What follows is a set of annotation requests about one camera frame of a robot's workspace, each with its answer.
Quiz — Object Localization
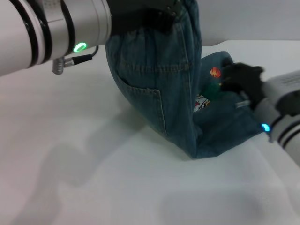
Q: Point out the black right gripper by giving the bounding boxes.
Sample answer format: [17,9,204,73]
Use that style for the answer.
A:
[220,58,267,110]

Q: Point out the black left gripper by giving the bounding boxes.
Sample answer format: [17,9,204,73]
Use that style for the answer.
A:
[106,0,183,36]

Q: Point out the blue denim shorts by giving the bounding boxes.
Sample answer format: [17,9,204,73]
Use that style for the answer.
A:
[105,0,264,160]

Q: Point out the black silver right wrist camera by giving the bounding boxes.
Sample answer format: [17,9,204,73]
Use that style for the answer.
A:
[264,72,300,117]

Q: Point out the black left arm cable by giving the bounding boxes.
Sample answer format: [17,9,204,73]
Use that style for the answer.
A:
[71,45,99,66]

